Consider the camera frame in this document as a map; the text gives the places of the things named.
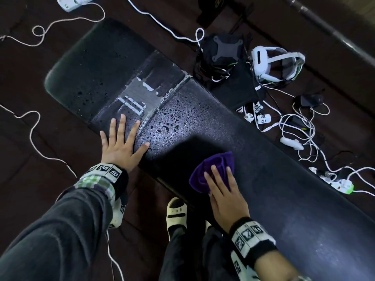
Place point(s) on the small white tagged camera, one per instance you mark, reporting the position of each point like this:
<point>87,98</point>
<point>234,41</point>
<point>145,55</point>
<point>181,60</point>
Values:
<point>258,106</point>
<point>249,117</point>
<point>263,119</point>

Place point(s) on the white headset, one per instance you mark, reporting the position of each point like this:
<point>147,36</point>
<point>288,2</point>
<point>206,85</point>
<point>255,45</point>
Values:
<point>259,59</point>

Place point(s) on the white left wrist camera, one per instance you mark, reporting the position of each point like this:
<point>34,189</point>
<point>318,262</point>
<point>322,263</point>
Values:
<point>117,213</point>

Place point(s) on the person's dark trousers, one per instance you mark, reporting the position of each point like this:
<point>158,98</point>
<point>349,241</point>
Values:
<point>181,257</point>

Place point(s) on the person's right hand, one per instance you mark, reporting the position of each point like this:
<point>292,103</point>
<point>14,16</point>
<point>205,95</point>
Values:
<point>228,207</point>

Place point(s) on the person's right forearm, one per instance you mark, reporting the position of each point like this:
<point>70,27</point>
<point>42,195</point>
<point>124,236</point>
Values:
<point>275,267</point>

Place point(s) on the black cap with grey bracket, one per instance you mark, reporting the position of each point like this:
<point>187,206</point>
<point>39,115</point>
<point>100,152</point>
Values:
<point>225,48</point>

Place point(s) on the person's left forearm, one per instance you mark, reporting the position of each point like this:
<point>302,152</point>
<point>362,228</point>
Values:
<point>58,237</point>

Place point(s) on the black flat pouch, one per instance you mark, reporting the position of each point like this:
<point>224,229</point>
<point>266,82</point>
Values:
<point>237,87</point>

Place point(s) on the black right wristband with markers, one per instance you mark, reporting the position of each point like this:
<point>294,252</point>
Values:
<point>252,239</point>

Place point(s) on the black bench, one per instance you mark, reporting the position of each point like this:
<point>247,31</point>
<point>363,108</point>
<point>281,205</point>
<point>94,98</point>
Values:
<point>263,178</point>

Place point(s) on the white power strip green end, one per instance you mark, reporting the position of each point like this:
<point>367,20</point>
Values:
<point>340,184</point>
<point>70,2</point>

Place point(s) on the steel barbell bar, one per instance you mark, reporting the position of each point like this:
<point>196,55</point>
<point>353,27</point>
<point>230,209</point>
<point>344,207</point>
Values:
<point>328,26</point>

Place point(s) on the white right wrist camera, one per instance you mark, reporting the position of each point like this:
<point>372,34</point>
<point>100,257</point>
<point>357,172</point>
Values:
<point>241,269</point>

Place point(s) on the person's left hand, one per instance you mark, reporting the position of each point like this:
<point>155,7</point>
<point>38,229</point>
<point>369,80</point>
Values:
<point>120,152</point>

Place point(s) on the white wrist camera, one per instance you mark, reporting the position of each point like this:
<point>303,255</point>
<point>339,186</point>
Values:
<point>241,269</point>
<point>117,213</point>

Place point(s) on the person's white left sandal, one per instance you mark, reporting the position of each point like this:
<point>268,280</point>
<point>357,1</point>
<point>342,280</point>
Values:
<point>176,213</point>

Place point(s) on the white handheld controller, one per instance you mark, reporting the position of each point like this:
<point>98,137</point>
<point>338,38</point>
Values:
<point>290,142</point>

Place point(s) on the purple cleaning cloth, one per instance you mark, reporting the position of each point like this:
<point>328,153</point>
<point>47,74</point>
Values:
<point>199,175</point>

